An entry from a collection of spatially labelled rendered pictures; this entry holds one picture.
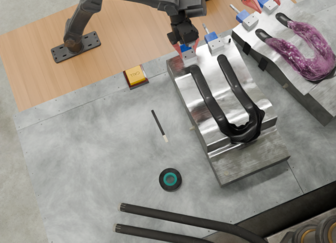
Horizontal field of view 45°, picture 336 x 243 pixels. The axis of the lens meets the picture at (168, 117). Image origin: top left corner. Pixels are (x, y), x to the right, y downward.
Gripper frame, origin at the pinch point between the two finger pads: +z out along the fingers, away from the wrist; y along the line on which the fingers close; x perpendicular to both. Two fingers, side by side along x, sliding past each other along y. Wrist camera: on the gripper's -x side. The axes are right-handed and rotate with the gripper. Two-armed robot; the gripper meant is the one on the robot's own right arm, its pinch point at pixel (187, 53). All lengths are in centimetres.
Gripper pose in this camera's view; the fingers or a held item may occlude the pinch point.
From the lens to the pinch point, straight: 152.5
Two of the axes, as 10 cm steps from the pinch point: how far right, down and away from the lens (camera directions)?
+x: -3.0, -5.8, 7.6
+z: 2.5, 7.2, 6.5
